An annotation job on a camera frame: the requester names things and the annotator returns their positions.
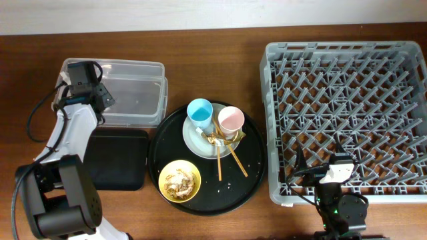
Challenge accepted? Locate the pink plastic cup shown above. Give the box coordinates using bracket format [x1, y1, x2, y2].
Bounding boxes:
[218, 106, 245, 137]

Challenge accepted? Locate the gold candy wrapper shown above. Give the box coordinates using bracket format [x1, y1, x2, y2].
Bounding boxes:
[195, 127, 246, 147]

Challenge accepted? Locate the light blue plastic cup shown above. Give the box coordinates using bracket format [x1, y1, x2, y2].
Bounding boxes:
[187, 98, 214, 129]

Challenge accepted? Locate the yellow bowl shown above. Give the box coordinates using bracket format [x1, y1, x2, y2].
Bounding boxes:
[158, 160, 201, 203]

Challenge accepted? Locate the food scraps pile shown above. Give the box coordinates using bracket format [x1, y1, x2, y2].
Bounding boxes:
[163, 169, 195, 200]

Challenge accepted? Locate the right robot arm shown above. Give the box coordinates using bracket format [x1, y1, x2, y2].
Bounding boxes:
[292, 143, 369, 240]

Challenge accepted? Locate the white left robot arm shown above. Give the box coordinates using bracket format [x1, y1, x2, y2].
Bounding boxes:
[13, 84, 130, 239]

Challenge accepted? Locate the clear plastic waste bin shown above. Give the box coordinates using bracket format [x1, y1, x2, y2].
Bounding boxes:
[57, 58, 167, 128]

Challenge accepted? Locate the grey dishwasher rack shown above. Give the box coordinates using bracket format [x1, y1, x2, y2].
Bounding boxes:
[260, 41, 426, 206]

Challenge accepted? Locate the black rectangular tray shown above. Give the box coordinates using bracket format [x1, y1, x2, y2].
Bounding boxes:
[83, 128, 149, 191]

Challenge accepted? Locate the left wooden chopstick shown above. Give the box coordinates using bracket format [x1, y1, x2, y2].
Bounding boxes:
[215, 127, 222, 181]

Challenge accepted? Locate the wooden chopstick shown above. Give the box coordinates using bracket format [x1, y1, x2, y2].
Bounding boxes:
[215, 127, 222, 181]
[213, 118, 248, 177]

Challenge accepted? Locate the round black serving tray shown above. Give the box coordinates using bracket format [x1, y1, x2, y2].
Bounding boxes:
[147, 105, 268, 216]

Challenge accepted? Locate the right wooden chopstick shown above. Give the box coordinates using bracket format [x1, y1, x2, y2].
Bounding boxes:
[213, 118, 248, 177]

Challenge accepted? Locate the grey round plate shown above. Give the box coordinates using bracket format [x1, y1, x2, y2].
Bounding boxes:
[182, 103, 240, 159]

